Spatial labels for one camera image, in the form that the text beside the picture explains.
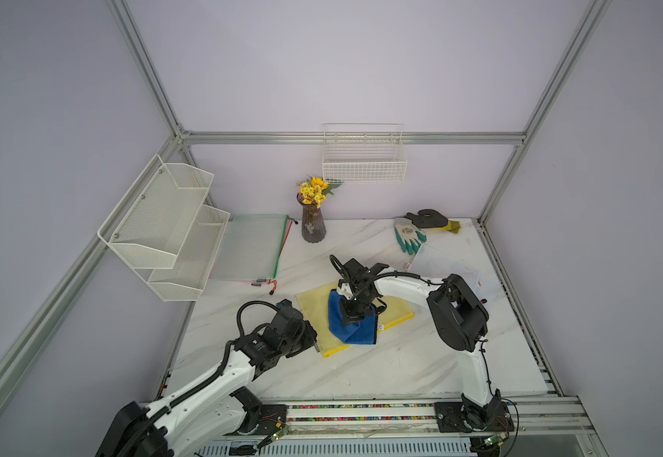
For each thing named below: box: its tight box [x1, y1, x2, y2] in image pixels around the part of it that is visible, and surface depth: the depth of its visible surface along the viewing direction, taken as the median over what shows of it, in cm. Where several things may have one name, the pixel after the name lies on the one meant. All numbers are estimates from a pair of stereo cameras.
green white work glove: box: [393, 218, 427, 256], surface depth 117 cm
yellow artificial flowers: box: [296, 174, 344, 210], surface depth 98 cm
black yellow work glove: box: [403, 208, 462, 235], surface depth 121 cm
